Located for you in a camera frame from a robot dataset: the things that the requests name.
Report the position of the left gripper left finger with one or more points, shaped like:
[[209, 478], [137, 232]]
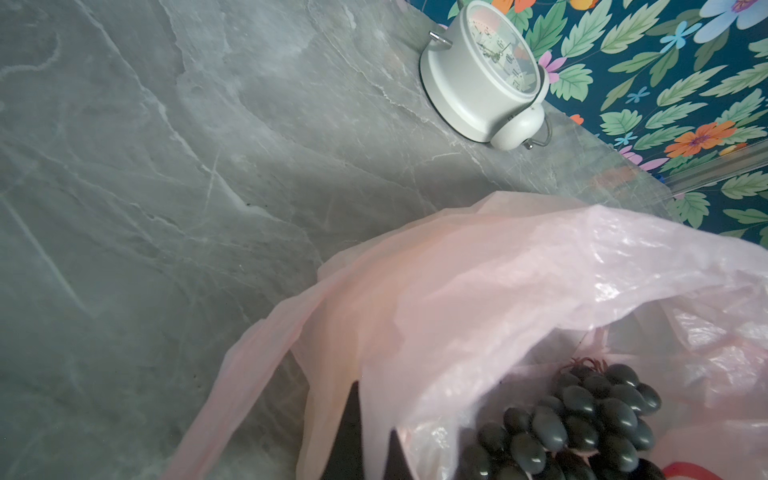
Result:
[[346, 457]]

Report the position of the fake black grapes bunch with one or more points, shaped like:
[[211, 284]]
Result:
[[588, 422]]

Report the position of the white alarm clock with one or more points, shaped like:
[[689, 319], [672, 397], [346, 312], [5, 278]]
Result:
[[482, 78]]

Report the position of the pink plastic bag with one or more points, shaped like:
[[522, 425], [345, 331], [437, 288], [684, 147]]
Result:
[[430, 319]]

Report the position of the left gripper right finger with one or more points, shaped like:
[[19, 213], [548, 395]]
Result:
[[396, 467]]

